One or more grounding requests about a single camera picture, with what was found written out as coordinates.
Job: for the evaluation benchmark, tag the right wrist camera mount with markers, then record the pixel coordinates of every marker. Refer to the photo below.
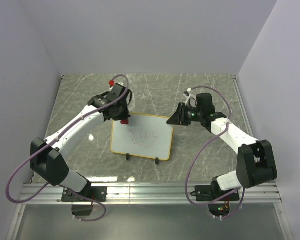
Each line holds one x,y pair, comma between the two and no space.
188,94

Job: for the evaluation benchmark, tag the yellow framed whiteboard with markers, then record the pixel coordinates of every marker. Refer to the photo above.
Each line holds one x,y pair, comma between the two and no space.
145,136

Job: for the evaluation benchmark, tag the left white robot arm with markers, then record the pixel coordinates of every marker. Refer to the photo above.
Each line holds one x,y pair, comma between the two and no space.
49,155

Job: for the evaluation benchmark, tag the red heart-shaped eraser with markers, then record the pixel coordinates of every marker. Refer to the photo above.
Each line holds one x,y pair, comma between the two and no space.
124,122

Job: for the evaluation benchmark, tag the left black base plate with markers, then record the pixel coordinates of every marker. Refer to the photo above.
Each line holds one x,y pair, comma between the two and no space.
98,193

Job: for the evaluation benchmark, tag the aluminium mounting rail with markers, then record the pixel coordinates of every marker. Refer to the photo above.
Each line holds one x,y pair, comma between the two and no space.
161,193

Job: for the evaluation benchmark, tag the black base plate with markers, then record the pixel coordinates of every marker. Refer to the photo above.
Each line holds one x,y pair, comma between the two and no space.
208,193
98,193

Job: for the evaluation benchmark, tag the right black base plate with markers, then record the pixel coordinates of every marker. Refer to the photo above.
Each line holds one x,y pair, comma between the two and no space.
208,193

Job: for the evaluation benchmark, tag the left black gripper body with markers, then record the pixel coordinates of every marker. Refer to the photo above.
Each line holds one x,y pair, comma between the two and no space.
123,112

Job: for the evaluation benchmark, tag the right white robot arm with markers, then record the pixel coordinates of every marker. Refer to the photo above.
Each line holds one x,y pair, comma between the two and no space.
255,163

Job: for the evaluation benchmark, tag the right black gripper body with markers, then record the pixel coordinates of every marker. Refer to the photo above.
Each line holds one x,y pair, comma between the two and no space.
187,114

